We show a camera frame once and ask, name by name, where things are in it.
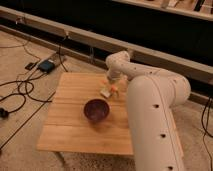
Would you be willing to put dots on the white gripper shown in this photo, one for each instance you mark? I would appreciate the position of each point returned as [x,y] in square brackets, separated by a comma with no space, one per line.
[115,78]

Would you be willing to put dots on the wooden table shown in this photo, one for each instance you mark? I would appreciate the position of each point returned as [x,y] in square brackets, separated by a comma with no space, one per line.
[66,127]

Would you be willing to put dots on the black plug on floor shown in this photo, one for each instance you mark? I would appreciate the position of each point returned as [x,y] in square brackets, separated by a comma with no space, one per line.
[3,113]

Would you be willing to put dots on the purple bowl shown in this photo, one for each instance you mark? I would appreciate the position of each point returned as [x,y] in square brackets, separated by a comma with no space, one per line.
[96,110]

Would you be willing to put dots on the white sponge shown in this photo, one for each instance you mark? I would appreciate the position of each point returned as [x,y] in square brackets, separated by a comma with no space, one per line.
[106,92]

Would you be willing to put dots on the small black device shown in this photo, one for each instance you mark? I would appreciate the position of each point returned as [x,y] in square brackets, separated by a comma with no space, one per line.
[30,66]

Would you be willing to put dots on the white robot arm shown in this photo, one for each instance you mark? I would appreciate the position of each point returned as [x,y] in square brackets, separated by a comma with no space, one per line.
[151,94]

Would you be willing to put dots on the black power adapter box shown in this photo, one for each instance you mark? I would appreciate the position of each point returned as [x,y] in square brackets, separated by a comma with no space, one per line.
[46,66]

